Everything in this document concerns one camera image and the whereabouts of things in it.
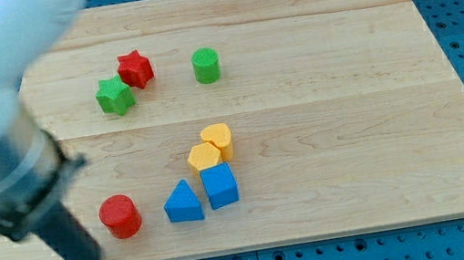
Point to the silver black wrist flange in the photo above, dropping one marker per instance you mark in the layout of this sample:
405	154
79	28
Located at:
34	176

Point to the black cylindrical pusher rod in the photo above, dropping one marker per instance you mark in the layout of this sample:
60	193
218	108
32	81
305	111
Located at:
63	233

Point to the red star block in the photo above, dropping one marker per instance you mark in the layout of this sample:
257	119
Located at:
135	70

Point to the green star block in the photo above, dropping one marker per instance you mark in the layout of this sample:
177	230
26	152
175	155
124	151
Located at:
114	96

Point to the red cylinder block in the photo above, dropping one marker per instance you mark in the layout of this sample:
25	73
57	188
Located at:
120	215

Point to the blue triangle block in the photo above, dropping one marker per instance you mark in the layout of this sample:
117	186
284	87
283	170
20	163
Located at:
183	204

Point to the yellow hexagon block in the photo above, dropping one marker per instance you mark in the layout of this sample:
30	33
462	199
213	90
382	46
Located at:
203	156

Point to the blue cube block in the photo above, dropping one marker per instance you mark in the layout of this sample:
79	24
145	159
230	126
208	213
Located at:
220	185

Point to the light wooden board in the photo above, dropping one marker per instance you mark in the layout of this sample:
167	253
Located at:
346	116

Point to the yellow heart block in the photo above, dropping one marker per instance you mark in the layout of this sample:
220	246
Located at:
220	136

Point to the green cylinder block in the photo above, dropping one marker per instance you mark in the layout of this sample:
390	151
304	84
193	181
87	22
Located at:
206	66

